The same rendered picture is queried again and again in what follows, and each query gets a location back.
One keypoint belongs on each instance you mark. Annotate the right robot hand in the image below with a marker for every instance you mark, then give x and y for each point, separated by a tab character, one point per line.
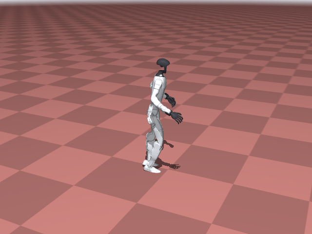
175	115

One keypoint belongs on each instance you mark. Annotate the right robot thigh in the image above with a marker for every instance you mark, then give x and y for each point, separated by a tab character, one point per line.
157	128

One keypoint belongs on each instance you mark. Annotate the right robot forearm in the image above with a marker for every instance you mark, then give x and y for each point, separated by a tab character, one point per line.
160	106

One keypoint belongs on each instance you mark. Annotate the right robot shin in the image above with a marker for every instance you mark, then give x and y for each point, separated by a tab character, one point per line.
154	154

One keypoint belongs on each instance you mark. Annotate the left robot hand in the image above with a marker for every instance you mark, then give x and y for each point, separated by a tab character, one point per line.
171	100

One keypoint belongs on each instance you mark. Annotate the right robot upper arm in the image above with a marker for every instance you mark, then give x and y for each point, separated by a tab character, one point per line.
157	86

